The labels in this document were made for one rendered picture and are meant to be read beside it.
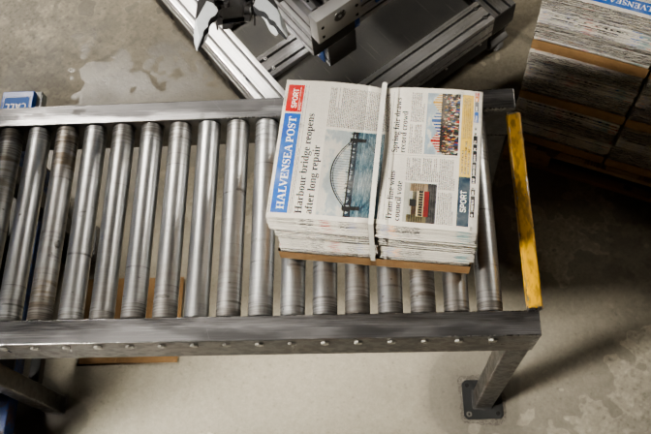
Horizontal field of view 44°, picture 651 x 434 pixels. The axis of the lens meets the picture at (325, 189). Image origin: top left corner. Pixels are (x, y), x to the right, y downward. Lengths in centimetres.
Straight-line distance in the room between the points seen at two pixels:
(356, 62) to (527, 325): 122
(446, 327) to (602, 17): 82
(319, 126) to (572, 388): 124
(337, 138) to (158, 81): 148
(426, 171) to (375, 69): 112
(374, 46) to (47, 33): 123
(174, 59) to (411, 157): 159
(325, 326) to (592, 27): 94
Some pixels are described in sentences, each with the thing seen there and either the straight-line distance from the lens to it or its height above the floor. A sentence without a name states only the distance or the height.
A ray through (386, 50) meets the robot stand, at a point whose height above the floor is 21.
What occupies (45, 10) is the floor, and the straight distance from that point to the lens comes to 321.
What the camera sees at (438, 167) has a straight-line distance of 144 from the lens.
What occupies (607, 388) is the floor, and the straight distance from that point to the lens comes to 244.
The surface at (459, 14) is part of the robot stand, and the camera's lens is 263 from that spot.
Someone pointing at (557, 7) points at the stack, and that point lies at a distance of 197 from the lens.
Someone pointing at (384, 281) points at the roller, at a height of 80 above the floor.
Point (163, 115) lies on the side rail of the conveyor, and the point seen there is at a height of 80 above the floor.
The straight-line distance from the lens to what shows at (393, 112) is 150.
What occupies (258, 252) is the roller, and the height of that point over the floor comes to 80.
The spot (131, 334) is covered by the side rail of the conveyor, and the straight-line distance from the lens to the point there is 165.
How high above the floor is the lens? 232
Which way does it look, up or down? 65 degrees down
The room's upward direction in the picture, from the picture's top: 10 degrees counter-clockwise
